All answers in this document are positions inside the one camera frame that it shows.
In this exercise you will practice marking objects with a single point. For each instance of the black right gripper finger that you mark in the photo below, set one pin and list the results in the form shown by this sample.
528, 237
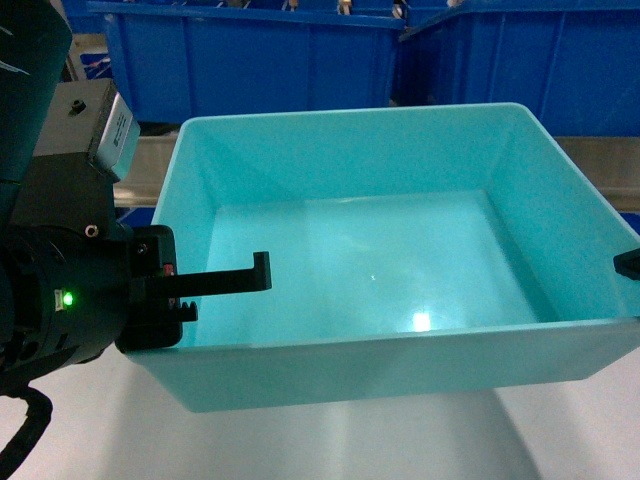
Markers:
628, 264

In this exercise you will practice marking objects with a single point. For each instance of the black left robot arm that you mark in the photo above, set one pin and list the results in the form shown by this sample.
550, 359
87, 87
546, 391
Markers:
34, 44

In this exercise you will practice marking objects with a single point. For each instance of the blue bin upper left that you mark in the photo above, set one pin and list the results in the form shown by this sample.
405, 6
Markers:
174, 61

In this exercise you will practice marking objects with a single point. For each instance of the stainless steel shelf rail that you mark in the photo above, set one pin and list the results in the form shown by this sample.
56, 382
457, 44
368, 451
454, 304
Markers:
610, 163

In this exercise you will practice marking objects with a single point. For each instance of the blue bin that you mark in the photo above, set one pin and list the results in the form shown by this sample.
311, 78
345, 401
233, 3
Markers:
573, 64
174, 61

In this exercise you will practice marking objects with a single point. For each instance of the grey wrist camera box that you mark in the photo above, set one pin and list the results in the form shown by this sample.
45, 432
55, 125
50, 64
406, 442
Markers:
91, 118

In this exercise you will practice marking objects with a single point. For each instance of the teal plastic bin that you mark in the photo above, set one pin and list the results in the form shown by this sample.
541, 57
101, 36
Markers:
412, 251

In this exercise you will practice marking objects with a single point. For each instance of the blue bin upper right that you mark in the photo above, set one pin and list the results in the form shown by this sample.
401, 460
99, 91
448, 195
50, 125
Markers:
573, 64

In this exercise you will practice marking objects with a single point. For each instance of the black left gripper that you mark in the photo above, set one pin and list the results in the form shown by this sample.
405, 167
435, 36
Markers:
65, 276

